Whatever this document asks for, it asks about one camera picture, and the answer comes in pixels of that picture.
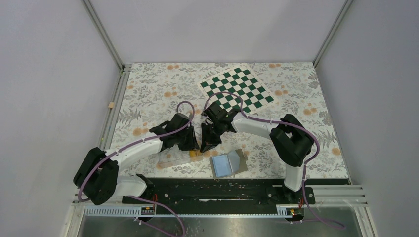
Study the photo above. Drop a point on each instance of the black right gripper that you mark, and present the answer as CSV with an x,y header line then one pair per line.
x,y
208,142

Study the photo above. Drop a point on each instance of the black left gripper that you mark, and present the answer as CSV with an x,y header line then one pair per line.
x,y
192,144

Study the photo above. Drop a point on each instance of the grey leather card holder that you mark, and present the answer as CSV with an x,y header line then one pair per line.
x,y
228,165

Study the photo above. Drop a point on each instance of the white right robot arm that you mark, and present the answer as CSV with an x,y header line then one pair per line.
x,y
290,139

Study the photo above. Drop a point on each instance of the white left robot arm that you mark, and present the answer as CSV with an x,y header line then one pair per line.
x,y
99,176

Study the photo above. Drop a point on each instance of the clear plastic tray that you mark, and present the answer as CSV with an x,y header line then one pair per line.
x,y
174,157

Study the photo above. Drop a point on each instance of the floral tablecloth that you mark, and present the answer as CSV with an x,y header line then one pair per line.
x,y
154,91

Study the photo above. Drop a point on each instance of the green white chessboard mat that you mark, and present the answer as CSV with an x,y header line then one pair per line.
x,y
236,84

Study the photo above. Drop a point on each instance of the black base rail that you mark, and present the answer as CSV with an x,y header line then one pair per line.
x,y
229,196

